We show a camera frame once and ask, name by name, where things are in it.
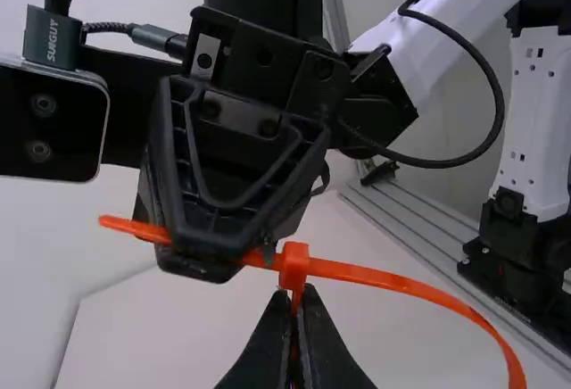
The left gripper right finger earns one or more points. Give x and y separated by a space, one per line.
325 349

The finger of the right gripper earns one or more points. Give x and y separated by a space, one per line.
174 184
201 268

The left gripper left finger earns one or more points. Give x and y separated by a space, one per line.
267 349

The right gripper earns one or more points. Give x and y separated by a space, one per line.
267 59

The silver rails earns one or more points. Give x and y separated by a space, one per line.
424 228

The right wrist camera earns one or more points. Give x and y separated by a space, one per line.
44 126

